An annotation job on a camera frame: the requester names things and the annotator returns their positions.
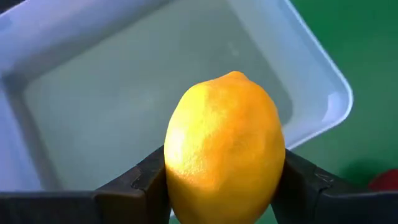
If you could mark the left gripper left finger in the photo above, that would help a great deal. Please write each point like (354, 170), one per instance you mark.
(77, 207)

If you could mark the yellow lemon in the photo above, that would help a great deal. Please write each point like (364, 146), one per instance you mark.
(224, 149)

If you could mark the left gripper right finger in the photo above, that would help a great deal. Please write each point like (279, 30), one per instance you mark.
(326, 205)

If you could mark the pale blue plastic bin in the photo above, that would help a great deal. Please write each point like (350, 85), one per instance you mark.
(93, 93)

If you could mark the red apple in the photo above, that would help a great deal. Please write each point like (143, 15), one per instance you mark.
(387, 180)

